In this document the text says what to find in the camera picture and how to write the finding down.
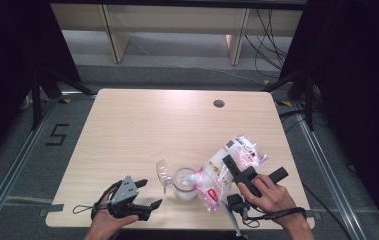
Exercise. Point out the aluminium floor rail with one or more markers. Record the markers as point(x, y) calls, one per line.
point(18, 160)
point(322, 166)

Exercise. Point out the red and white sugar bag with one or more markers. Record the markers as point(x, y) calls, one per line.
point(210, 186)

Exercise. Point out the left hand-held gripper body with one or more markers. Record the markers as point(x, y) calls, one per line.
point(126, 192)

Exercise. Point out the person's left hand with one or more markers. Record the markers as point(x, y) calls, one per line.
point(108, 223)

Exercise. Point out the yellow and black tape piece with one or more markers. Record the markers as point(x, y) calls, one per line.
point(65, 100)
point(266, 82)
point(283, 103)

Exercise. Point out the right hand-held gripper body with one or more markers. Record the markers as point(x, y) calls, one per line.
point(278, 175)

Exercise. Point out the person's right hand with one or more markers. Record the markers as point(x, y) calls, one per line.
point(273, 200)

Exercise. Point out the grey tape strip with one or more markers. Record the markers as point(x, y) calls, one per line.
point(55, 208)
point(310, 213)

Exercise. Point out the dark curtain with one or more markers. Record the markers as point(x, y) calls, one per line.
point(360, 83)
point(3, 50)

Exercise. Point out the black metal stand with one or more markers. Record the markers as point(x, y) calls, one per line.
point(36, 106)
point(308, 106)

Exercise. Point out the clear glass clip-top jar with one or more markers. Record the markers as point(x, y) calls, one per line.
point(185, 195)

